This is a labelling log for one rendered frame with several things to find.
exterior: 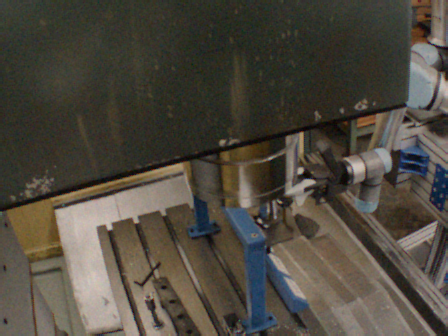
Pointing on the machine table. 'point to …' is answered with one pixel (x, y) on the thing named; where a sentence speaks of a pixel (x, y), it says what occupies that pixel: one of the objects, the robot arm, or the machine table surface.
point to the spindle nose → (246, 173)
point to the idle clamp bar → (174, 307)
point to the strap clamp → (233, 325)
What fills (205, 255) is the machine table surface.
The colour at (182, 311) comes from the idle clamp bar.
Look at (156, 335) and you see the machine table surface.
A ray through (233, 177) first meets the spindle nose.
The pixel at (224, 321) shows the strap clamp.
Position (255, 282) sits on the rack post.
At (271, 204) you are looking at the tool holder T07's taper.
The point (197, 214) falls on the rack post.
